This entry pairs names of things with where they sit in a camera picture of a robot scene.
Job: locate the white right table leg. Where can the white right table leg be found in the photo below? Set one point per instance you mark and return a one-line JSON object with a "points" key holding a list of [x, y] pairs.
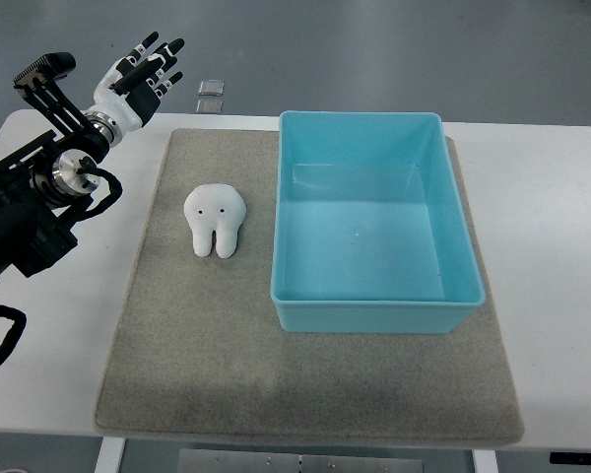
{"points": [[484, 461]]}

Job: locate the blue plastic box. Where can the blue plastic box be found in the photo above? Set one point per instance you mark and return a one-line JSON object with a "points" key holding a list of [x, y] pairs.
{"points": [[371, 235]]}

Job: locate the black white robot left hand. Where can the black white robot left hand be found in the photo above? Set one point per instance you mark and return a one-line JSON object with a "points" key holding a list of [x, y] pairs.
{"points": [[131, 91]]}

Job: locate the white left table leg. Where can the white left table leg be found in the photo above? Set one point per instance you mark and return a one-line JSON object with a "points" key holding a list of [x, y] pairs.
{"points": [[110, 455]]}

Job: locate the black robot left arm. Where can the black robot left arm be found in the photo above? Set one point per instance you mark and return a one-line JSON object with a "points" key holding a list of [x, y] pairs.
{"points": [[54, 181]]}

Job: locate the grey metal table crossbar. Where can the grey metal table crossbar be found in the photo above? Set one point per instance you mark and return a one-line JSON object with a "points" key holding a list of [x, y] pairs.
{"points": [[204, 460]]}

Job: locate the white table leg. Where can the white table leg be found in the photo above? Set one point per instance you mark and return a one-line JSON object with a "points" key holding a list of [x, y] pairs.
{"points": [[110, 455], [484, 461]]}

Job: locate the lower floor socket plate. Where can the lower floor socket plate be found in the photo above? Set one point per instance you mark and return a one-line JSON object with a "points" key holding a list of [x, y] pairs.
{"points": [[209, 106]]}

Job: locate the black table control panel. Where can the black table control panel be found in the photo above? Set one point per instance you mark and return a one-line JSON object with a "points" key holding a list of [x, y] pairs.
{"points": [[570, 458]]}

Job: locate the white plush tooth toy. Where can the white plush tooth toy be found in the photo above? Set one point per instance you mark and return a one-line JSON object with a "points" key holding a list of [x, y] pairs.
{"points": [[214, 213]]}

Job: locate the grey felt mat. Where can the grey felt mat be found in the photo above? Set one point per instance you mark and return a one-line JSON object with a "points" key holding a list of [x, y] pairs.
{"points": [[199, 352]]}

